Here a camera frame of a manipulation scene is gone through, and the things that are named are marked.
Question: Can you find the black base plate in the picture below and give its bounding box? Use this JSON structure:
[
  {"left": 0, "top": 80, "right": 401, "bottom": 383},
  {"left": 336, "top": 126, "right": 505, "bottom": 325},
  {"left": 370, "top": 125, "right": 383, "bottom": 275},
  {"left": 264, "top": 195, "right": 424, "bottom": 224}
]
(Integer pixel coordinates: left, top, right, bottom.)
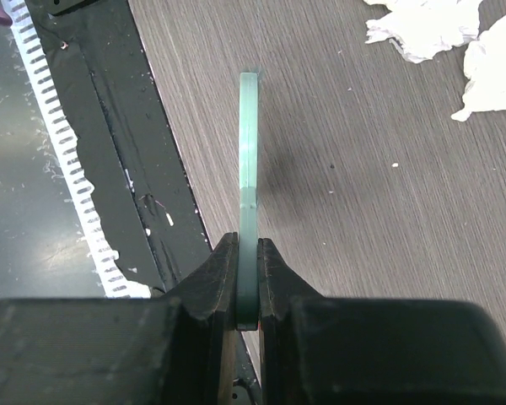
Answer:
[{"left": 24, "top": 0, "right": 262, "bottom": 405}]

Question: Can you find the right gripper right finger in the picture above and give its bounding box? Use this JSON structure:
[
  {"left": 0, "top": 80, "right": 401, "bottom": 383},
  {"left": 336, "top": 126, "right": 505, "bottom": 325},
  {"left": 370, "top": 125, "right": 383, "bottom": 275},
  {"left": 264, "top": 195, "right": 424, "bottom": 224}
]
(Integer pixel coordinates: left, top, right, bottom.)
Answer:
[{"left": 258, "top": 239, "right": 506, "bottom": 404}]

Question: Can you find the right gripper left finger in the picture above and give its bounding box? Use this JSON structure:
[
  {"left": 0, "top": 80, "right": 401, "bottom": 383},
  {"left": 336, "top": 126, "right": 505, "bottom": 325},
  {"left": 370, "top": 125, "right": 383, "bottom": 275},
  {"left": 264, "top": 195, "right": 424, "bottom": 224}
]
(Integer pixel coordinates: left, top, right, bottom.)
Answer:
[{"left": 0, "top": 233, "right": 238, "bottom": 404}]

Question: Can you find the paper scrap large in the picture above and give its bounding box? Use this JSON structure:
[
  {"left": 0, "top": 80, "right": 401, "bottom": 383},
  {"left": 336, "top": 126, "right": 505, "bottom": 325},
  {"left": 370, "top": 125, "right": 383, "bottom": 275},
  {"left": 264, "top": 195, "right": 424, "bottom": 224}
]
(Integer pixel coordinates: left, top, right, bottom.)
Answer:
[{"left": 366, "top": 1, "right": 506, "bottom": 64}]

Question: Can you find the green hand brush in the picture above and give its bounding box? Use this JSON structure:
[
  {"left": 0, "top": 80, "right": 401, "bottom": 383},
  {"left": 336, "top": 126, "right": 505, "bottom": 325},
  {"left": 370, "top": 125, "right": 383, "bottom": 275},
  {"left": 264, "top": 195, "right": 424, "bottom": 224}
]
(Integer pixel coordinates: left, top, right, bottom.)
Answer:
[{"left": 235, "top": 73, "right": 259, "bottom": 332}]

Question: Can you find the white slotted cable duct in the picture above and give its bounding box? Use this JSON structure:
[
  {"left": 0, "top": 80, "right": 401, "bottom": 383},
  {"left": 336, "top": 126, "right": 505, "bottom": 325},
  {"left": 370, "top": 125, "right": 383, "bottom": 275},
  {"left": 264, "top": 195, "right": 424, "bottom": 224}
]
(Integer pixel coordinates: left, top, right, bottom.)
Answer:
[{"left": 1, "top": 0, "right": 150, "bottom": 299}]

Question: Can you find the paper scrap small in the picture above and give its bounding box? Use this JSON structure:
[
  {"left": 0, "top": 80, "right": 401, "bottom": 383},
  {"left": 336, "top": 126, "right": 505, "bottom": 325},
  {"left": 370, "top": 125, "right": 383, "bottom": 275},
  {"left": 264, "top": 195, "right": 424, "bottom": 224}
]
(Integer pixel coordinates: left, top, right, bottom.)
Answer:
[{"left": 451, "top": 14, "right": 506, "bottom": 122}]

